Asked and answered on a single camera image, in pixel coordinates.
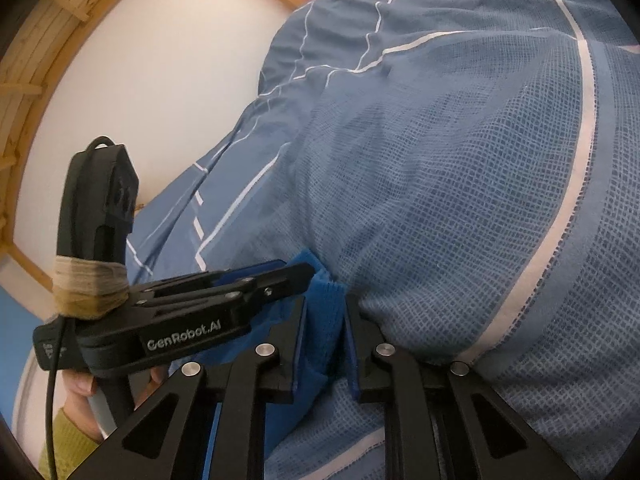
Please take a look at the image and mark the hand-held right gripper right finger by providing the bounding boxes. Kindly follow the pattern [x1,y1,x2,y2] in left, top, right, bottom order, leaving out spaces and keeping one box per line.
[344,294,558,480]

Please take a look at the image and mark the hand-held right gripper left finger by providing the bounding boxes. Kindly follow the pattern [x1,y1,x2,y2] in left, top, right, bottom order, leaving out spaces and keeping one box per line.
[102,295,307,480]

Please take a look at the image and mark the person's left hand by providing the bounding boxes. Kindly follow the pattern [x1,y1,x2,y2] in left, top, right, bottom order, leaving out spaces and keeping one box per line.
[63,365,169,443]

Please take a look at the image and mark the blue checked duvet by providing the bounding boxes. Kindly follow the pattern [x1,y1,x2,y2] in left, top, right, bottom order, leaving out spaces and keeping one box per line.
[125,0,640,480]

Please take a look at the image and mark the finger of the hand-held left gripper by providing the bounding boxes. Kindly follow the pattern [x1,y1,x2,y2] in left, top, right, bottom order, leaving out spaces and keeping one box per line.
[130,263,317,322]
[152,259,287,295]

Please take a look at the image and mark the black cable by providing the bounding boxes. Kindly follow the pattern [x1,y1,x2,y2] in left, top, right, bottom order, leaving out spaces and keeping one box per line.
[44,136,116,480]

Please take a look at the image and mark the wooden bunk bed frame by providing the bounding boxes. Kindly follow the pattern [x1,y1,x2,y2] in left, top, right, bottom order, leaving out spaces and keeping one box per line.
[0,0,426,306]

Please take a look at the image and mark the blue pants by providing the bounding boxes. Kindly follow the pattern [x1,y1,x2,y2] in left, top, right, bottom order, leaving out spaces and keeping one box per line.
[167,252,353,480]

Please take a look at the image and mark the person's left forearm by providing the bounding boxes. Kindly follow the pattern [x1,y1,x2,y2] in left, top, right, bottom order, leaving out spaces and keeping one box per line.
[37,406,101,480]

